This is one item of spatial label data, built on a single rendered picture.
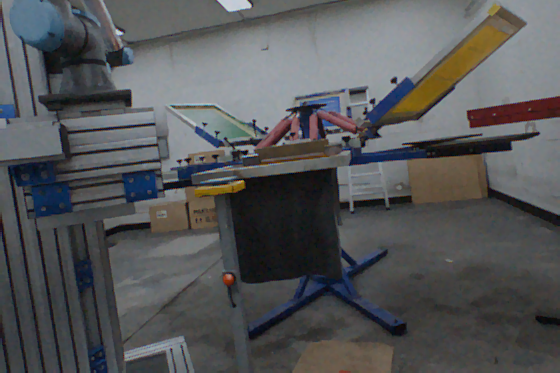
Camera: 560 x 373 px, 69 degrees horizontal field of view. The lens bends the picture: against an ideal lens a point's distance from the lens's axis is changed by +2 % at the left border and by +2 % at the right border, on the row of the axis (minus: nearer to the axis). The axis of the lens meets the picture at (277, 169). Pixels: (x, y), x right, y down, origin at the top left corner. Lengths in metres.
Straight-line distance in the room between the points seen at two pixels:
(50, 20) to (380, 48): 5.48
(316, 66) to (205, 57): 1.76
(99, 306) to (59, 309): 0.12
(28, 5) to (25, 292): 0.82
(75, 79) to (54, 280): 0.62
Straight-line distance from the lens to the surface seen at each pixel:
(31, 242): 1.45
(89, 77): 1.25
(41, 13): 1.16
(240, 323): 1.42
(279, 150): 2.05
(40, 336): 1.52
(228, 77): 6.54
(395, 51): 6.29
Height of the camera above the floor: 1.04
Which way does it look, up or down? 3 degrees down
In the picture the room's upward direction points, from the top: 8 degrees counter-clockwise
